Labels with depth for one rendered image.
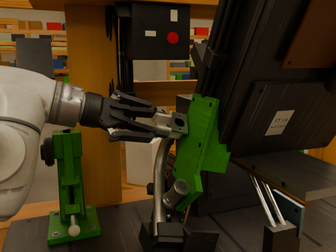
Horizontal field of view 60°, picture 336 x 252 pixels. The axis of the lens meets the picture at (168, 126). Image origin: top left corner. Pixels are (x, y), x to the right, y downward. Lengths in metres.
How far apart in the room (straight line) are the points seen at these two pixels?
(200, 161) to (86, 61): 0.47
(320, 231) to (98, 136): 0.69
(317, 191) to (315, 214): 0.43
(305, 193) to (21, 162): 0.47
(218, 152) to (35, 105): 0.39
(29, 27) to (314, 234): 7.20
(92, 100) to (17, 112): 0.14
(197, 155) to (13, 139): 0.35
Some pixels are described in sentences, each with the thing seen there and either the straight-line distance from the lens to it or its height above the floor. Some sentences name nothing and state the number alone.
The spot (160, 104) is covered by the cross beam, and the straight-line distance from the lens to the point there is 1.06.
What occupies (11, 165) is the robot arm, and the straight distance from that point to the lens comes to 0.51.
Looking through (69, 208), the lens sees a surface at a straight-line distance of 0.78.
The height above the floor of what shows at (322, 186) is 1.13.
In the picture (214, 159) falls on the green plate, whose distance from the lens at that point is 0.66.
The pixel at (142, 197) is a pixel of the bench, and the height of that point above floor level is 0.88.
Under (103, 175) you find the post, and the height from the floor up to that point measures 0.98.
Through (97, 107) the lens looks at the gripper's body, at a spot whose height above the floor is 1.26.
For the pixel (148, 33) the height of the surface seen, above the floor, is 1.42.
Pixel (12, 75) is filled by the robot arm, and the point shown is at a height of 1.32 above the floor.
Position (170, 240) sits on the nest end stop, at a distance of 0.68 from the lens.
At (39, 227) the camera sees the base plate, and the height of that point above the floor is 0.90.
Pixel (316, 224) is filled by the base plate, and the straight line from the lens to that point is 0.96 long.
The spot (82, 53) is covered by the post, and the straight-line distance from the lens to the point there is 0.91.
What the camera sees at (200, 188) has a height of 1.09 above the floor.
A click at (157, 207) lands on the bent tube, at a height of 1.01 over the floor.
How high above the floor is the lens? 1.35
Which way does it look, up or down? 13 degrees down
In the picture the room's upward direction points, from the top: straight up
